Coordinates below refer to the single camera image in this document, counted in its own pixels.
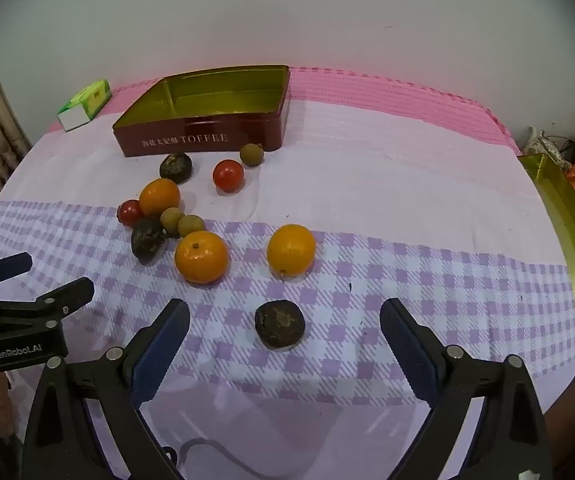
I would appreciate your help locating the gold metal tin box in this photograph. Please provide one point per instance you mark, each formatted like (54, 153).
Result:
(192, 135)

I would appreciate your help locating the large orange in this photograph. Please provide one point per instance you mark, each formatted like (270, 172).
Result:
(201, 257)
(291, 250)

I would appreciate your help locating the pink purple checked tablecloth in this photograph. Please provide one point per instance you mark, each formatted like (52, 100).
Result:
(367, 200)

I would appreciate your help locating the brown longan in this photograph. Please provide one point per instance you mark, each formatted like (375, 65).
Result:
(192, 225)
(169, 219)

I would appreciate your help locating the dark wrinkled passion fruit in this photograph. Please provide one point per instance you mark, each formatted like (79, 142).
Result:
(280, 323)
(146, 241)
(175, 167)

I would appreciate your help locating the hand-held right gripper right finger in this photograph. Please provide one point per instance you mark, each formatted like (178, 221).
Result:
(408, 347)

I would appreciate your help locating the small green olive fruit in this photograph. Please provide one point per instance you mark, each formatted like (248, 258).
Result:
(251, 154)

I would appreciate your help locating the small red tomato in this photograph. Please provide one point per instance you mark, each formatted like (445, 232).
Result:
(129, 213)

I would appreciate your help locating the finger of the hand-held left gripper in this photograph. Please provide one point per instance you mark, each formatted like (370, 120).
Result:
(64, 296)
(11, 266)

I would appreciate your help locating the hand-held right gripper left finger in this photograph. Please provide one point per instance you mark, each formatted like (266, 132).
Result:
(161, 352)

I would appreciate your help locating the large red tomato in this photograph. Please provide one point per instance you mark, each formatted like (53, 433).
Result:
(228, 175)

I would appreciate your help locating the green tissue box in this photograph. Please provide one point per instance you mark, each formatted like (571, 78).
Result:
(84, 102)

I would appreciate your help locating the small orange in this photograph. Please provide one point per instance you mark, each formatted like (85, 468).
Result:
(160, 197)

